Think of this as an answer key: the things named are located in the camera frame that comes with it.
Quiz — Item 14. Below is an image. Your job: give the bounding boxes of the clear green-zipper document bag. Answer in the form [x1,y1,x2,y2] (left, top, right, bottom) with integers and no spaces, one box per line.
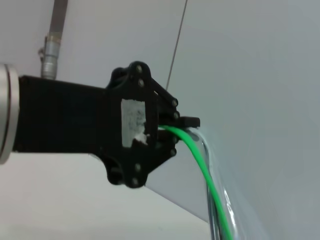
[144,0,320,240]

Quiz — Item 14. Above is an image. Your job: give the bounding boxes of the grey left arm cable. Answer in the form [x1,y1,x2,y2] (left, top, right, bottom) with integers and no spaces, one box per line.
[38,0,69,80]

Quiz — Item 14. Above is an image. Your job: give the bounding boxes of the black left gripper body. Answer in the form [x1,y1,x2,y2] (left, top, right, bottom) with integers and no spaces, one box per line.
[12,61,161,189]

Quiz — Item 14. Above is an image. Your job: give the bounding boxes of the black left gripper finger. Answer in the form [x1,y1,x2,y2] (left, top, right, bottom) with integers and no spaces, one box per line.
[151,74,201,128]
[157,129,179,169]

